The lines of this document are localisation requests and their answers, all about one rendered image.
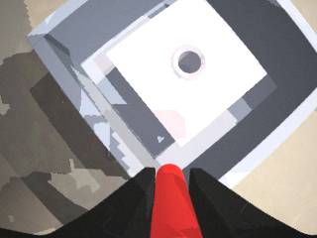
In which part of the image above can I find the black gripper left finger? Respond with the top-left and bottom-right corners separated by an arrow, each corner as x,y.
0,167 -> 156,238

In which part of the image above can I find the grey open box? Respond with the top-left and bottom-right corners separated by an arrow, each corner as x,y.
25,0 -> 317,190

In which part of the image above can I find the white square plate with hole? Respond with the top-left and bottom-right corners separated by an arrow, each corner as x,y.
106,0 -> 266,147

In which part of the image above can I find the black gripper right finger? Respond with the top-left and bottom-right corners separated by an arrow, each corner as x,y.
189,168 -> 317,238

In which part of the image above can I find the red peg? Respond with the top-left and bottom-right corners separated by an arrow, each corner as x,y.
150,164 -> 203,238

